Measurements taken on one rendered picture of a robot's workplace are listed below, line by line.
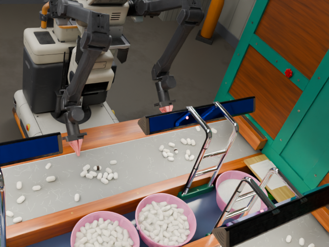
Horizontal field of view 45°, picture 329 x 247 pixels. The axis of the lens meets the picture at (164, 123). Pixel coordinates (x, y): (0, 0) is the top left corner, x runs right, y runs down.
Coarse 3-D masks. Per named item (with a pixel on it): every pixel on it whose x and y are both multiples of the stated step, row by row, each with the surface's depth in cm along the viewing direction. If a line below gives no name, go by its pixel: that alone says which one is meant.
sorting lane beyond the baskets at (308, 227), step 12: (312, 216) 193; (276, 228) 181; (288, 228) 183; (300, 228) 185; (312, 228) 187; (324, 228) 189; (252, 240) 173; (264, 240) 175; (276, 240) 176; (312, 240) 181; (324, 240) 183
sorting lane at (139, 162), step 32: (192, 128) 220; (224, 128) 227; (64, 160) 180; (96, 160) 185; (128, 160) 190; (160, 160) 195; (192, 160) 201; (224, 160) 207; (32, 192) 163; (64, 192) 167; (96, 192) 171
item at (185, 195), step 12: (192, 108) 169; (228, 120) 173; (204, 144) 164; (228, 144) 175; (204, 156) 171; (192, 168) 174; (216, 168) 185; (192, 180) 180; (180, 192) 186; (192, 192) 188; (204, 192) 194
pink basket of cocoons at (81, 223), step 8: (88, 216) 158; (96, 216) 161; (104, 216) 162; (112, 216) 163; (120, 216) 162; (80, 224) 156; (120, 224) 163; (128, 224) 161; (72, 232) 151; (136, 232) 158; (72, 240) 149; (136, 240) 157
